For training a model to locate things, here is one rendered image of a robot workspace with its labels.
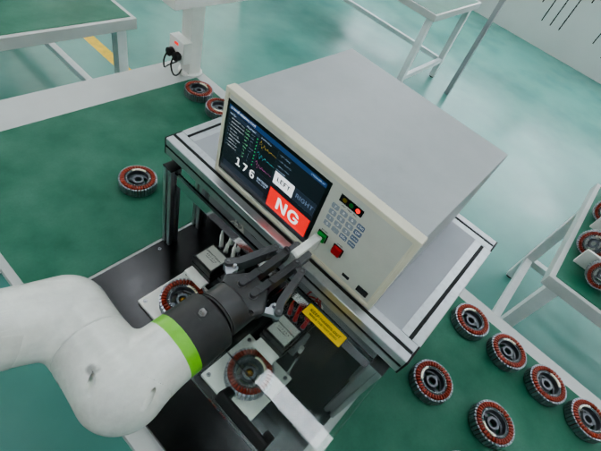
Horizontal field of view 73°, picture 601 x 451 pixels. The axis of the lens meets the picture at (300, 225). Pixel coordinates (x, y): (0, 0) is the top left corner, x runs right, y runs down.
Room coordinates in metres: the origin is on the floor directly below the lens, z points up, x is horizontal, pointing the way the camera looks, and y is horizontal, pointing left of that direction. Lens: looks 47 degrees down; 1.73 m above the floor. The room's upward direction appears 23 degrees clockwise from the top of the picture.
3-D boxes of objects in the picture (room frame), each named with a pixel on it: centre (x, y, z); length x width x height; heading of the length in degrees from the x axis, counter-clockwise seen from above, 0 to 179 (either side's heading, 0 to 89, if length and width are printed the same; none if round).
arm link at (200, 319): (0.24, 0.08, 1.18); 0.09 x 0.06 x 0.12; 65
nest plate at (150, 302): (0.47, 0.20, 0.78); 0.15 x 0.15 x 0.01; 65
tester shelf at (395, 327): (0.71, -0.05, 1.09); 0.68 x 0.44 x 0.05; 65
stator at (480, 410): (0.50, -0.65, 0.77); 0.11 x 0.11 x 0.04
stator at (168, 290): (0.47, 0.20, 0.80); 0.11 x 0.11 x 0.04
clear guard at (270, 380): (0.34, -0.10, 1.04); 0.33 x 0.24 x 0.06; 155
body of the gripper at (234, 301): (0.31, 0.04, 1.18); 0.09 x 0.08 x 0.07; 155
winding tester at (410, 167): (0.70, -0.06, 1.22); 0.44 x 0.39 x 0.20; 65
